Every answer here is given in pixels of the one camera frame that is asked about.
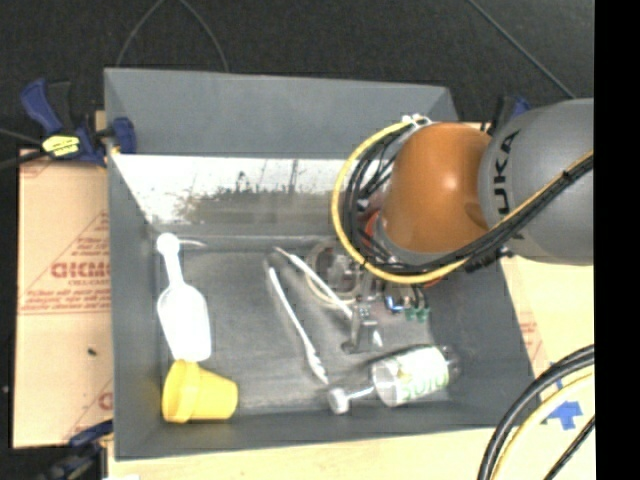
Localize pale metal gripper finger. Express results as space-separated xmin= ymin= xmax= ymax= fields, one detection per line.
xmin=341 ymin=305 xmax=372 ymax=354
xmin=361 ymin=319 xmax=380 ymax=353

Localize clear plastic bottle, green label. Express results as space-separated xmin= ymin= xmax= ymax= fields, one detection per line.
xmin=327 ymin=345 xmax=461 ymax=416

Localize white plastic tongs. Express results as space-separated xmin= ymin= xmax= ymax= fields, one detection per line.
xmin=263 ymin=246 xmax=385 ymax=385

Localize white plastic scoop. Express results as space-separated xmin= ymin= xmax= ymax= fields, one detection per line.
xmin=154 ymin=232 xmax=213 ymax=363

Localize yellow plastic cup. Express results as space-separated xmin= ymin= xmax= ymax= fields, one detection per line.
xmin=160 ymin=359 xmax=239 ymax=424

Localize grey metal bin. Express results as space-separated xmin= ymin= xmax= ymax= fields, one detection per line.
xmin=103 ymin=67 xmax=544 ymax=460

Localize brown cardboard board, red print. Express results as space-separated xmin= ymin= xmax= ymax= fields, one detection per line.
xmin=10 ymin=150 xmax=115 ymax=449

